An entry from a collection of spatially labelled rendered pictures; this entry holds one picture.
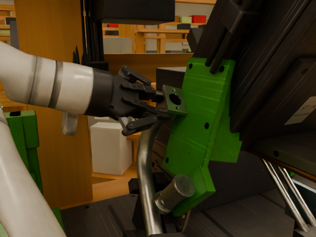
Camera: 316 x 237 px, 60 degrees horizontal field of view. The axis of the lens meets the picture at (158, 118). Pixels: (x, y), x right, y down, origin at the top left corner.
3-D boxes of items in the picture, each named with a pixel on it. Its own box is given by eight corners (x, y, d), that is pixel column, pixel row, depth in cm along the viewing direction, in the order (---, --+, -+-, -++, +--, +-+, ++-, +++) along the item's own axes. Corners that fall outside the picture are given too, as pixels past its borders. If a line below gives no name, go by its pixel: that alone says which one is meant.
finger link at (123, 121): (108, 114, 44) (119, 110, 45) (124, 138, 43) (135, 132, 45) (114, 106, 42) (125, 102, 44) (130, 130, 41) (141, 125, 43)
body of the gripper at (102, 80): (89, 98, 38) (149, 109, 42) (89, 53, 42) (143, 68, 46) (75, 125, 43) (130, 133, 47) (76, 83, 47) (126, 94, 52)
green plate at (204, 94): (233, 193, 47) (269, 71, 44) (194, 192, 43) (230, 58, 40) (195, 168, 57) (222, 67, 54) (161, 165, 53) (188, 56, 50)
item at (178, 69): (278, 189, 78) (292, 68, 70) (187, 217, 65) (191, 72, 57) (234, 165, 94) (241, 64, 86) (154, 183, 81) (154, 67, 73)
